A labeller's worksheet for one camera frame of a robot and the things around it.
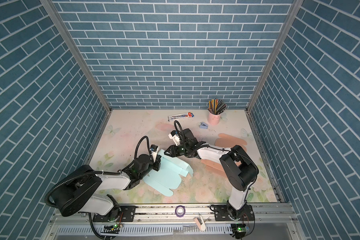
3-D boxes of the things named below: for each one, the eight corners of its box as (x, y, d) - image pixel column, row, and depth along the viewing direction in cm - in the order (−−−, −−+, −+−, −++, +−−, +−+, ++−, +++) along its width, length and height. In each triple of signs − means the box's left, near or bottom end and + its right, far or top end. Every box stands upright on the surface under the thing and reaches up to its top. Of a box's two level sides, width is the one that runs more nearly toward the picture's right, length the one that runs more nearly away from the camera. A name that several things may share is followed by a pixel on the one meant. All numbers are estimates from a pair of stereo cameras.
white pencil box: (168, 121, 116) (168, 119, 114) (167, 117, 118) (167, 116, 117) (193, 116, 119) (193, 115, 118) (192, 113, 122) (192, 111, 120)
